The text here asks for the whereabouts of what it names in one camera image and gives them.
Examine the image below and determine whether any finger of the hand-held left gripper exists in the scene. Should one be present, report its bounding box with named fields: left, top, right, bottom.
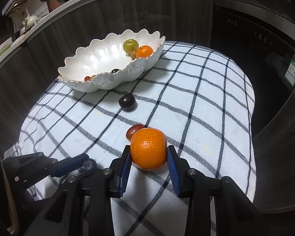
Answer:
left=2, top=152, right=90, bottom=190

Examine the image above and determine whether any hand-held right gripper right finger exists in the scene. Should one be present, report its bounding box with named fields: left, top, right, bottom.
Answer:
left=167, top=145, right=276, bottom=236

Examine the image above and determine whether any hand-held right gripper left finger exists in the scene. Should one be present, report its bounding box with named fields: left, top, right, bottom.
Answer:
left=23, top=145, right=133, bottom=236

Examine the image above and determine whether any orange tangerine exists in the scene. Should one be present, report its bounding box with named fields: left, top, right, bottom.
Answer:
left=130, top=128, right=168, bottom=171
left=136, top=45, right=154, bottom=59

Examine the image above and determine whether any white scalloped bowl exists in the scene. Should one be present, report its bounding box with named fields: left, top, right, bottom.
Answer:
left=58, top=29, right=166, bottom=93

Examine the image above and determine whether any green plum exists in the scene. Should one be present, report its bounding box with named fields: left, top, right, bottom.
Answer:
left=123, top=39, right=139, bottom=54

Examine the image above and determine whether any dark purple plum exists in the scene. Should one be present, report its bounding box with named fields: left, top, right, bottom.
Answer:
left=119, top=93, right=137, bottom=112

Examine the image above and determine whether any blue checked white cloth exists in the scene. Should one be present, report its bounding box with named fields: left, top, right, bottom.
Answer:
left=4, top=41, right=257, bottom=236

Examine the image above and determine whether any black built-in dishwasher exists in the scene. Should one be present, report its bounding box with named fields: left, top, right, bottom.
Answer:
left=206, top=4, right=295, bottom=133

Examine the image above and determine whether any dark wood kitchen cabinet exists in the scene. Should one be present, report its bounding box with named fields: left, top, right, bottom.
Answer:
left=0, top=0, right=212, bottom=153

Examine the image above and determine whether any white ceramic teapot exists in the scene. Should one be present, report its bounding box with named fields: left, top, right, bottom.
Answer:
left=22, top=15, right=39, bottom=28

